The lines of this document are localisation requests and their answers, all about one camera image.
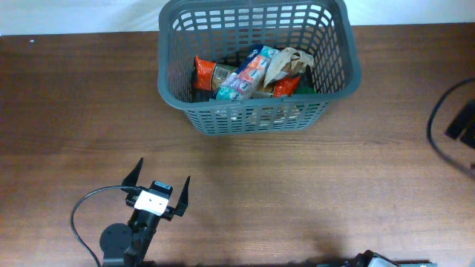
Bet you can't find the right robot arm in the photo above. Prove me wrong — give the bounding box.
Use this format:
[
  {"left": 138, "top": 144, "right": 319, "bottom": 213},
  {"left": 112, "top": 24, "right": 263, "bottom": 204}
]
[{"left": 344, "top": 99, "right": 474, "bottom": 267}]

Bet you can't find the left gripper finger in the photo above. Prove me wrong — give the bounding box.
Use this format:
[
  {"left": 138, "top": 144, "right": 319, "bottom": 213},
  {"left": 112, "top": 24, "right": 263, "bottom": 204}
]
[
  {"left": 121, "top": 157, "right": 144, "bottom": 193},
  {"left": 174, "top": 176, "right": 191, "bottom": 217}
]

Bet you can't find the beige snack bag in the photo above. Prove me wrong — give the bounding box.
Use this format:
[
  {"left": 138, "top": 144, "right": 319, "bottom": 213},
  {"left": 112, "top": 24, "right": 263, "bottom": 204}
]
[
  {"left": 246, "top": 106, "right": 301, "bottom": 127},
  {"left": 263, "top": 47, "right": 315, "bottom": 87}
]

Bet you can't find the red pasta packet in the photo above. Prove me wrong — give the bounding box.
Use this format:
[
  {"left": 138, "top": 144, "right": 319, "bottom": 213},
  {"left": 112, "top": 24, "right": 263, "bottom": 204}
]
[{"left": 191, "top": 56, "right": 300, "bottom": 99}]

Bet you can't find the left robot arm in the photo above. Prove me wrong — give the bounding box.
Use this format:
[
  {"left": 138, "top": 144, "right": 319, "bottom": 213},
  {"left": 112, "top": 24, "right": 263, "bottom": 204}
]
[{"left": 99, "top": 159, "right": 190, "bottom": 266}]

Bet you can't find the grey plastic basket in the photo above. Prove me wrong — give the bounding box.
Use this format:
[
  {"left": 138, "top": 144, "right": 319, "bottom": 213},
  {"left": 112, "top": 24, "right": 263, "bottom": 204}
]
[{"left": 157, "top": 0, "right": 361, "bottom": 136}]

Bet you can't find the colourful tissue pack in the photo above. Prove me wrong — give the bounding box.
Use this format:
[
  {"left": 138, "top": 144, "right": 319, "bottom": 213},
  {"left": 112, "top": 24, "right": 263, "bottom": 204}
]
[{"left": 213, "top": 44, "right": 280, "bottom": 100}]

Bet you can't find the green lidded seasoning jar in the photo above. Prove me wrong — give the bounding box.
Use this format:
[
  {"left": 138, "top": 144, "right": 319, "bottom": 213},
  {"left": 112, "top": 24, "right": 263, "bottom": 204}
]
[{"left": 293, "top": 85, "right": 316, "bottom": 110}]

